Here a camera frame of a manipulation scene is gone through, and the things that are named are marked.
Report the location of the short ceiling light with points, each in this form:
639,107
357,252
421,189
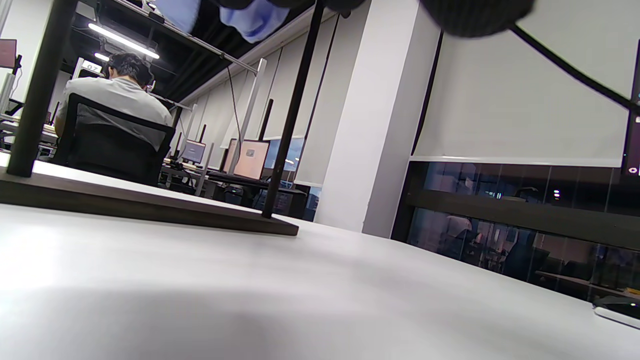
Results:
101,57

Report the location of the computer monitor pinkish screen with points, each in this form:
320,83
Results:
250,159

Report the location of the black office chair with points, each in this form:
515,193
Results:
110,155

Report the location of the white number sign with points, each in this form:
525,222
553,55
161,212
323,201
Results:
92,67

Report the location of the light blue long-sleeve shirt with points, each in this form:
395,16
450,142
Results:
255,22

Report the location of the dark screen device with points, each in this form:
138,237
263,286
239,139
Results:
632,130

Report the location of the white desktop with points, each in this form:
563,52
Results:
250,290

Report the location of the black metal frame stand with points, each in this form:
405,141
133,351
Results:
150,210

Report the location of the long ceiling light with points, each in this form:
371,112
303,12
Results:
124,41

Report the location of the small computer monitor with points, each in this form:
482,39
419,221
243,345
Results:
194,152

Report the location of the white roller blind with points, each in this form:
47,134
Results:
515,110

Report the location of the flat black white-edged device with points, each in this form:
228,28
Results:
620,312

